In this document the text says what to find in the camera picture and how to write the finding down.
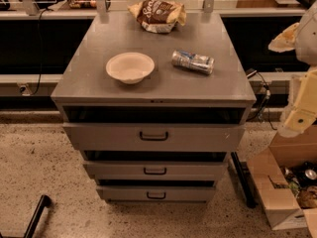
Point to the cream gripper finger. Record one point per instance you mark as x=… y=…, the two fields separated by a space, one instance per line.
x=285 y=41

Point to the grey drawer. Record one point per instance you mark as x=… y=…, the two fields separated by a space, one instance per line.
x=118 y=193
x=147 y=170
x=153 y=137

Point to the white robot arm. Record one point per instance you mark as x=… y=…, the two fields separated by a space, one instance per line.
x=301 y=37

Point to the grey drawer cabinet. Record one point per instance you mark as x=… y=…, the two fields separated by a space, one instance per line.
x=169 y=95

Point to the grey bottom drawer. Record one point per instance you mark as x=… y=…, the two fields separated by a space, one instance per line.
x=118 y=193

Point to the grey top drawer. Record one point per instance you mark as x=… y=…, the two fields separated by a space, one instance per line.
x=153 y=137

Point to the can inside box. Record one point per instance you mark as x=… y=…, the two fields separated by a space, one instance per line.
x=310 y=174

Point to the crushed silver can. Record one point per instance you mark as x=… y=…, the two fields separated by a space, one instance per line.
x=195 y=62

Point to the cardboard box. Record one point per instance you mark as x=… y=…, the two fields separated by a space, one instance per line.
x=280 y=206

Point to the brown chip bag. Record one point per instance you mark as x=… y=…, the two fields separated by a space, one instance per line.
x=157 y=16

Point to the white paper bowl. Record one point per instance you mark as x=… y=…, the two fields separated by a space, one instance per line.
x=130 y=68

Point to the black bar on floor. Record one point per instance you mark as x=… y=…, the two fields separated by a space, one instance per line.
x=44 y=202

